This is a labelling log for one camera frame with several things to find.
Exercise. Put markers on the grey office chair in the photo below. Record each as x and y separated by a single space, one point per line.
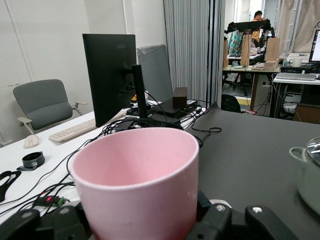
45 105

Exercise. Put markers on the black computer monitor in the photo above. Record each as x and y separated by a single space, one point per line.
107 75

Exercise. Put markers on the grey-green cooking pot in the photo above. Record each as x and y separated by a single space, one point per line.
310 187

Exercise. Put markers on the lit computer monitor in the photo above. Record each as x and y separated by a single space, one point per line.
315 46

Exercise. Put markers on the brown cardboard box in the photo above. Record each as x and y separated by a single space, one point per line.
307 114

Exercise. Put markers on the colourful patterned cloth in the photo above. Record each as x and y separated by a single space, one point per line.
234 42

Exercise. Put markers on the beige curtain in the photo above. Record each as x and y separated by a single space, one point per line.
297 22

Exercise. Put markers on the silver laptop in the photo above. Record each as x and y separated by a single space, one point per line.
296 76

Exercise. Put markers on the small black red-light device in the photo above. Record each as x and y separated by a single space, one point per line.
46 200

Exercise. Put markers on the pink plastic cup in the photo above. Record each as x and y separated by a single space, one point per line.
140 190

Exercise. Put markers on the glass lid with wooden knob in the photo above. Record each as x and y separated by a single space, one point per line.
315 152

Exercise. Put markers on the dark grey table mat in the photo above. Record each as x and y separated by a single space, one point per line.
250 155

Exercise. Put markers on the black flat electronics box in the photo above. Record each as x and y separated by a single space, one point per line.
170 110

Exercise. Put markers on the beige computer mouse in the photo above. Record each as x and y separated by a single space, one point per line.
32 141

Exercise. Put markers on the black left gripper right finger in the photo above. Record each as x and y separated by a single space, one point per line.
237 225

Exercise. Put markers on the white desk with black legs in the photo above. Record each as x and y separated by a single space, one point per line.
287 82

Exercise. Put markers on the grey flat panel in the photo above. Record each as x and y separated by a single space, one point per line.
155 72

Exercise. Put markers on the small green circuit board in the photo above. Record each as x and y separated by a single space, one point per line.
61 201

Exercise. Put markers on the black bar on posts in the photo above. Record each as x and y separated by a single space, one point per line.
250 25

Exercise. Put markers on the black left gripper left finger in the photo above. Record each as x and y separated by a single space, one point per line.
45 226

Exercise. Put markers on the light wooden post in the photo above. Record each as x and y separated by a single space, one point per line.
246 50
272 52

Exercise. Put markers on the beige keyboard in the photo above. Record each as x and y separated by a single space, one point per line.
72 130

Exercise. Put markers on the person in yellow shirt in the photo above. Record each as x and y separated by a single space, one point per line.
257 25

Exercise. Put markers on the black monitor stand pole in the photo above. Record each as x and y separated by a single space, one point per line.
140 95

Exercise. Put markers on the white mug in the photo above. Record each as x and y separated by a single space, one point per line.
297 62

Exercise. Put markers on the grey striped curtain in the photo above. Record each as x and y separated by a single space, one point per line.
187 50

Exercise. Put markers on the black backpack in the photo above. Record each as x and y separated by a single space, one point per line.
230 103

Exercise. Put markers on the dark brown wooden box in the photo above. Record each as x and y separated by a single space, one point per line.
180 97

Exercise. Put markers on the wooden work table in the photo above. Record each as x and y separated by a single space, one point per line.
250 68

